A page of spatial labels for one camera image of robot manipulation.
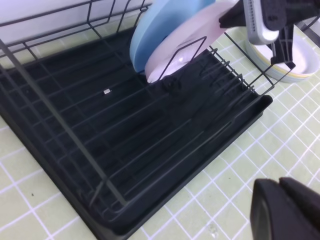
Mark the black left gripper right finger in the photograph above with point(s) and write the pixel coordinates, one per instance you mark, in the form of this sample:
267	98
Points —
306	199

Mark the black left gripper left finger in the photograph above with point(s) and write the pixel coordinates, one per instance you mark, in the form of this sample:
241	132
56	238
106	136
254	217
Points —
275	216

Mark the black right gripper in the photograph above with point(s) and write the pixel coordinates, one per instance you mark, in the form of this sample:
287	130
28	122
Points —
277	15

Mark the pink round plate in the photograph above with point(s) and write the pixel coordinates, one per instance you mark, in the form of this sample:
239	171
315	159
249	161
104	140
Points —
187	41

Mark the light blue round plate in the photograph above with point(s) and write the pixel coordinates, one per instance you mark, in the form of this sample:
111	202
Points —
160	20

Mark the stacked white oval dishes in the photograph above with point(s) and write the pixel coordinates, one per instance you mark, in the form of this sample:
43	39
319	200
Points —
306	61

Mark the small white tag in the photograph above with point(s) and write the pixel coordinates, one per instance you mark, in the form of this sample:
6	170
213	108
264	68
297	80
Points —
106	91

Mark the black plastic drip tray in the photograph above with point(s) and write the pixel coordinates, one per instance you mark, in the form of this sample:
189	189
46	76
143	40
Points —
119	157

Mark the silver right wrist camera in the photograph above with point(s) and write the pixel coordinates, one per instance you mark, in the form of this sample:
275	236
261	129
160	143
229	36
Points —
257	31

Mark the black wire dish rack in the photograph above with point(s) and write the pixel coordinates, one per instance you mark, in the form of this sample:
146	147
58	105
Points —
32	30

